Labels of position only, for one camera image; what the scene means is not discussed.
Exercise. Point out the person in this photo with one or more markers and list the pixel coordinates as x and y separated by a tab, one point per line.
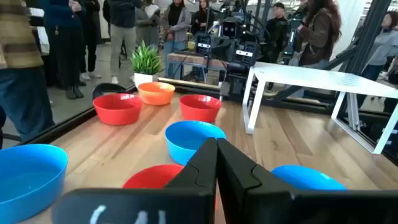
202	18
320	34
18	46
384	46
175	25
149	25
122	40
91	31
277	31
62	31

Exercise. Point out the green plant in white pot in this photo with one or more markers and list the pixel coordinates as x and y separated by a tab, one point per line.
145	62

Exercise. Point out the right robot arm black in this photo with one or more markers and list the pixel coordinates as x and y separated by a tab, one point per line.
233	87

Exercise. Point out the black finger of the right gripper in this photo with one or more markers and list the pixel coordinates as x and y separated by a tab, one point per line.
203	45
245	53

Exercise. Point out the black aluminium table frame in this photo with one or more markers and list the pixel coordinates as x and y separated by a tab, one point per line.
62	125

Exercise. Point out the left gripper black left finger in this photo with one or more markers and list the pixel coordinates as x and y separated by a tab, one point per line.
199	174

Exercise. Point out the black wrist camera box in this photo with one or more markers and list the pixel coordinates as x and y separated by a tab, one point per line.
230	29

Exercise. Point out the blue plastic mini bowl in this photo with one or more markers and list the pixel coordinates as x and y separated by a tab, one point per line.
308	179
31	180
186	140

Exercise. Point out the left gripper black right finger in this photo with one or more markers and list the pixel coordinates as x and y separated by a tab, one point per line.
242	186

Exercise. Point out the red plastic mini bowl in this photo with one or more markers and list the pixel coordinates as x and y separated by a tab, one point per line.
149	179
117	113
200	112

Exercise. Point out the orange plastic mini bowl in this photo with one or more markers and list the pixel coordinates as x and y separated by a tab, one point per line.
156	96

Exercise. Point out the white perforated metal rack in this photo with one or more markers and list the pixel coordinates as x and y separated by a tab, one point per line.
311	77

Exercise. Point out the wooden bench with blue legs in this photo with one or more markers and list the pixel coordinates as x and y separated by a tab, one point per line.
186	58

